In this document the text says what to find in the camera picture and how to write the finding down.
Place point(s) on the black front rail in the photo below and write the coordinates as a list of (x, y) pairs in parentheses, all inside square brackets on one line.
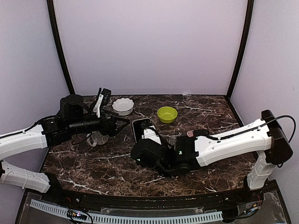
[(221, 200)]

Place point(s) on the black frame post left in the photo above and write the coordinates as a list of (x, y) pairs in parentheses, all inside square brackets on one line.
[(59, 47)]

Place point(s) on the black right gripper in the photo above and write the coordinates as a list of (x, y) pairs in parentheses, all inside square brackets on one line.
[(140, 164)]

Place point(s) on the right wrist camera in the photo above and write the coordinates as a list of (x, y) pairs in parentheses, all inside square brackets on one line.
[(149, 132)]

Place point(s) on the white patterned mug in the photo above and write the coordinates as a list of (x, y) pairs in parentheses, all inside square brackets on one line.
[(96, 138)]

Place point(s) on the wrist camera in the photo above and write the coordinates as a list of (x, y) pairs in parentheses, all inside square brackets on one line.
[(102, 99), (149, 132)]

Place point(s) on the white slotted cable duct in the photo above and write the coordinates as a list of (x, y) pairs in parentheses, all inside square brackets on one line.
[(80, 217)]

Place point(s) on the pink phone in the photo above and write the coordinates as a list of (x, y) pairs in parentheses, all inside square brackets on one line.
[(190, 133)]

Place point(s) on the green plastic bowl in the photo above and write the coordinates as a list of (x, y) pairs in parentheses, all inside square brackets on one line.
[(167, 114)]

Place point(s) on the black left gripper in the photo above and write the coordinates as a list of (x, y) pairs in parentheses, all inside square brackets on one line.
[(111, 130)]

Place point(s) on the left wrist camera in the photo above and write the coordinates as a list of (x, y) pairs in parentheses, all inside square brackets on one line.
[(102, 99)]

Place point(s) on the black frame post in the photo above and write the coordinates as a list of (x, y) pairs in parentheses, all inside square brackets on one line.
[(59, 47), (242, 47)]

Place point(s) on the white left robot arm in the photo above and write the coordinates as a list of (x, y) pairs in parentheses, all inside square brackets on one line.
[(42, 134)]

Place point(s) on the white fluted ceramic bowl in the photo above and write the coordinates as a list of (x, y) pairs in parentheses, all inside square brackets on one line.
[(123, 106)]

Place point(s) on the black frame post right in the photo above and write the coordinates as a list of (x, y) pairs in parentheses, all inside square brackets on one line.
[(242, 47)]

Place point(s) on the black smartphone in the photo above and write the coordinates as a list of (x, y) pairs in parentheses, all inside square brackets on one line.
[(138, 127)]

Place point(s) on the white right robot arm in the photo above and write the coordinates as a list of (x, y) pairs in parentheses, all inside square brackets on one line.
[(199, 149)]

